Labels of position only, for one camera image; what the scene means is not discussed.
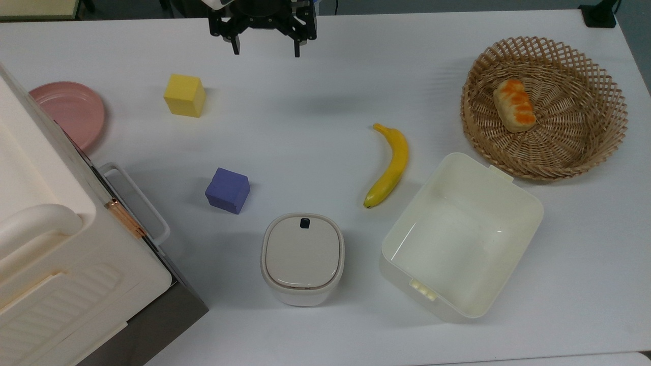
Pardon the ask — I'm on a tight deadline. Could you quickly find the yellowish wooden desk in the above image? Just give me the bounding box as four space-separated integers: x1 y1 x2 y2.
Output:
0 0 83 21

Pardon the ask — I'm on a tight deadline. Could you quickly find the yellow banana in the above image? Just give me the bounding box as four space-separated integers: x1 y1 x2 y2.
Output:
363 123 409 208

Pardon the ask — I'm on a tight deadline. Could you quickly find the pink plate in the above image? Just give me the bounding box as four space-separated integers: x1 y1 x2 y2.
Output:
29 81 106 151

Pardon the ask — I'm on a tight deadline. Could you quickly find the cream toy cabinet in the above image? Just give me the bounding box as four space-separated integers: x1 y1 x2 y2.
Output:
0 61 173 366

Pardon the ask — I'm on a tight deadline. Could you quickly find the woven wicker basket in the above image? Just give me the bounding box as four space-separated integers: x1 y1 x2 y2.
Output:
461 36 628 181

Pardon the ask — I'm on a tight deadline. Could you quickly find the orange glazed bread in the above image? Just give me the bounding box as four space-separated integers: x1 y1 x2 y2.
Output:
493 79 537 133

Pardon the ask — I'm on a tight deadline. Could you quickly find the copper cabinet door handle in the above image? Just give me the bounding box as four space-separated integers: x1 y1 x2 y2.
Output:
104 198 148 239

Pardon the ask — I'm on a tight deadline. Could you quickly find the black stand base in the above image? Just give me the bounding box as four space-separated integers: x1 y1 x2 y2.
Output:
579 0 619 29

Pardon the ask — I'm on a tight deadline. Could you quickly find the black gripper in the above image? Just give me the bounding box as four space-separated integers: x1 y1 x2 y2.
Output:
208 0 319 58

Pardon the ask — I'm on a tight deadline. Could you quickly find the purple cube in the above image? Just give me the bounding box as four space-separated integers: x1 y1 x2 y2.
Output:
205 167 251 215

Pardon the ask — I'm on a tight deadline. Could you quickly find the yellow cube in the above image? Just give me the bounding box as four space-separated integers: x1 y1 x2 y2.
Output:
163 74 206 118

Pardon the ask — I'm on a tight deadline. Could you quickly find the cream cabinet carry handle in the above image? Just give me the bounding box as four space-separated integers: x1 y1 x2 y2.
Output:
0 203 83 261

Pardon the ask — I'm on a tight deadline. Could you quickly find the white plastic bin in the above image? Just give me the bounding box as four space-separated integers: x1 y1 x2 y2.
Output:
379 152 544 323

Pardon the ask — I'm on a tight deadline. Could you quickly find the beige lidded trash can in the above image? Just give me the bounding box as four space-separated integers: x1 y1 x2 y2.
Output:
261 213 345 307

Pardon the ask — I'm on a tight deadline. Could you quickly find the white drawer handle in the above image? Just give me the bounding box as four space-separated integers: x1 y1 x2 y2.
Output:
98 162 171 246

